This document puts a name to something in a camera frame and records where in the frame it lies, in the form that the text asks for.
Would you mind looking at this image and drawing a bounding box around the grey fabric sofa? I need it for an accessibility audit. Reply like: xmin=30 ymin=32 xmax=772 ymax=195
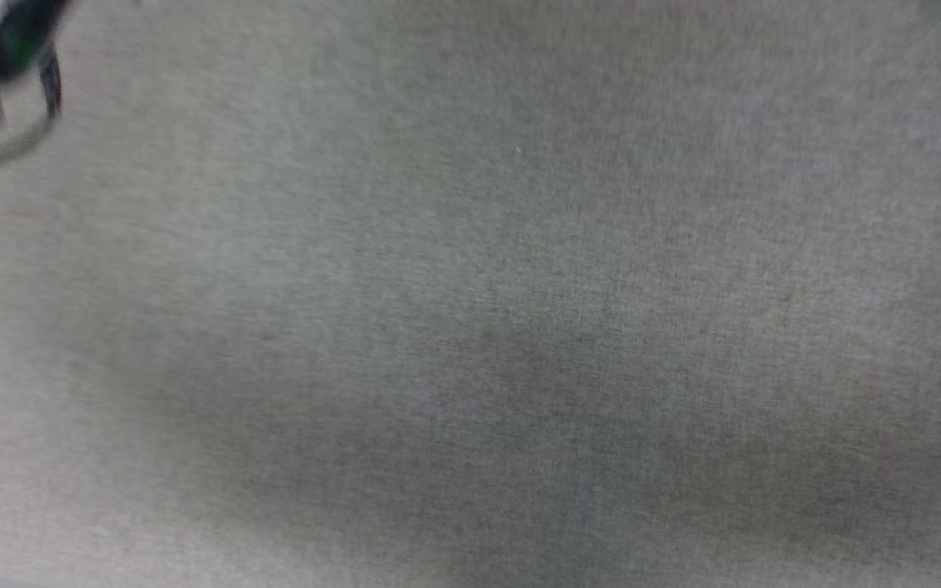
xmin=0 ymin=0 xmax=941 ymax=588

